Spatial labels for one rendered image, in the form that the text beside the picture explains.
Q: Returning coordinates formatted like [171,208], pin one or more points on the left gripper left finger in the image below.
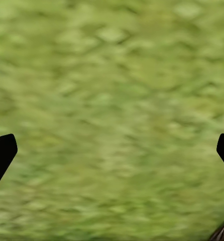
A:
[8,150]

